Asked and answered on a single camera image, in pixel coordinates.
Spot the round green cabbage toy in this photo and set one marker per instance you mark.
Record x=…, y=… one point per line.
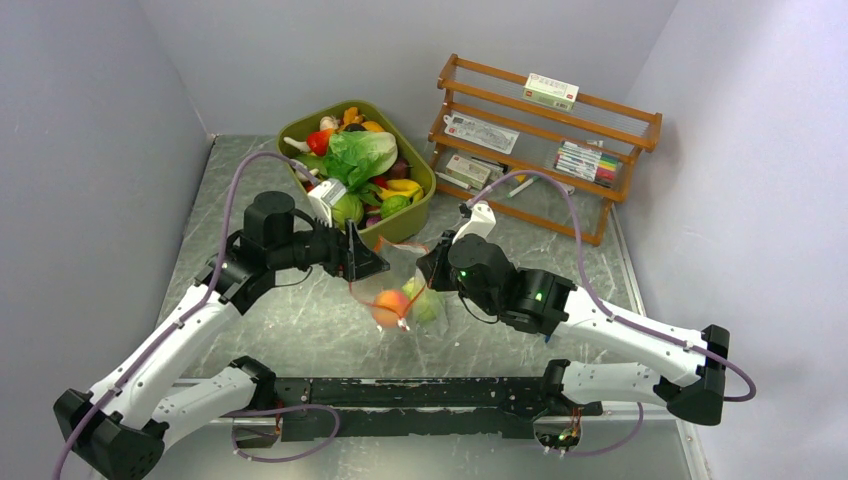
x=426, y=305

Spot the napa cabbage toy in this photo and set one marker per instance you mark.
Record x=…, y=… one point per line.
x=354, y=158

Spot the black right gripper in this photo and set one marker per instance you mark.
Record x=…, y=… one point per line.
x=436, y=261

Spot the flat packaged stationery card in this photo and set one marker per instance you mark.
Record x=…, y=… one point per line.
x=480, y=133

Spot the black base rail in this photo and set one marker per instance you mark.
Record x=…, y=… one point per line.
x=311, y=408

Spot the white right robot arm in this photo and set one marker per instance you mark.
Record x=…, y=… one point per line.
x=677, y=368

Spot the dark red beet toy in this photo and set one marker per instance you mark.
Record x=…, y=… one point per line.
x=399, y=170

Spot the wooden shelf rack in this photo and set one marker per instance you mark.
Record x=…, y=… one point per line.
x=556, y=201

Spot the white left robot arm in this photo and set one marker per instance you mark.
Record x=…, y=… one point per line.
x=124, y=423

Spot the coloured marker pen set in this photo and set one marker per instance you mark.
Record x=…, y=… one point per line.
x=588, y=164

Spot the olive green plastic bin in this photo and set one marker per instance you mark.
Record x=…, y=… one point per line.
x=411, y=220

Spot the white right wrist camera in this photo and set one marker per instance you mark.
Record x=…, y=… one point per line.
x=481, y=222

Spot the green leafy vegetable toy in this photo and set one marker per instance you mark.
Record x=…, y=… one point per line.
x=348, y=207

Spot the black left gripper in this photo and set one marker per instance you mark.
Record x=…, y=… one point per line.
x=348, y=253

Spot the clear zip bag orange zipper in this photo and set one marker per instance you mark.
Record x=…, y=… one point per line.
x=402, y=258

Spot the small green lime toy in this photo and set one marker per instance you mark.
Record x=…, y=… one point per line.
x=393, y=205

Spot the small white green box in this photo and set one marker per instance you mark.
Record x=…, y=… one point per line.
x=467, y=171

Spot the white box on top shelf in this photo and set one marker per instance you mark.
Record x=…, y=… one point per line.
x=549, y=92

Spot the white pen on table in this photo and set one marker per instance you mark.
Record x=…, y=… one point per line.
x=524, y=183

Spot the yellow banana pepper toy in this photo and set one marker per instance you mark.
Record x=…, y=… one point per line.
x=407, y=188

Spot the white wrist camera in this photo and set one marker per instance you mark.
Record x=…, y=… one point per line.
x=481, y=222
x=323, y=196

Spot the white mushroom toy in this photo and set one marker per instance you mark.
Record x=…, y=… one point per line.
x=303, y=172

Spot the peach toy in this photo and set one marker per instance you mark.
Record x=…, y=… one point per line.
x=389, y=309

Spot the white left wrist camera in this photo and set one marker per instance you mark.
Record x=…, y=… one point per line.
x=323, y=196

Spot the red pepper toy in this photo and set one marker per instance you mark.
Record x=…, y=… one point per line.
x=318, y=142

